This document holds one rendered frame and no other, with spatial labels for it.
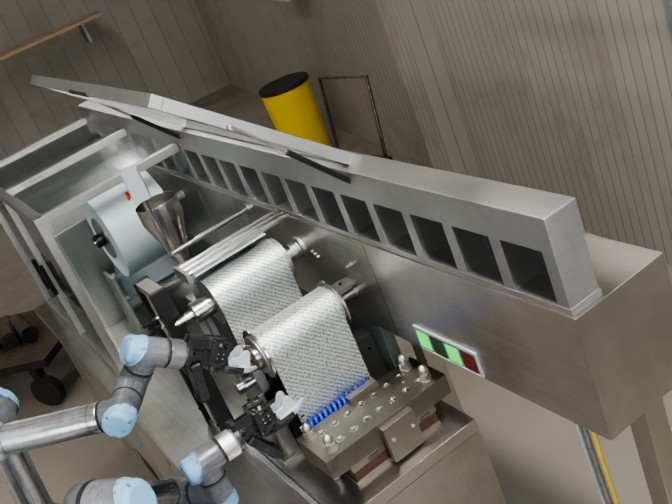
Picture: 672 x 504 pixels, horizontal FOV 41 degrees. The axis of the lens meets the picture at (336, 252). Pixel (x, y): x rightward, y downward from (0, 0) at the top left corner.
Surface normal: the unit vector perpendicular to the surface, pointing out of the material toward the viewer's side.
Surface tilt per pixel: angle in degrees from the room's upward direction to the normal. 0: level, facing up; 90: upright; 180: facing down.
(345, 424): 0
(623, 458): 0
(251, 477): 0
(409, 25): 90
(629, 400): 90
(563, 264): 90
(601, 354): 90
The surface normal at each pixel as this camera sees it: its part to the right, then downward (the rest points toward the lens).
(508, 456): -0.35, -0.84
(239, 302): 0.52, 0.22
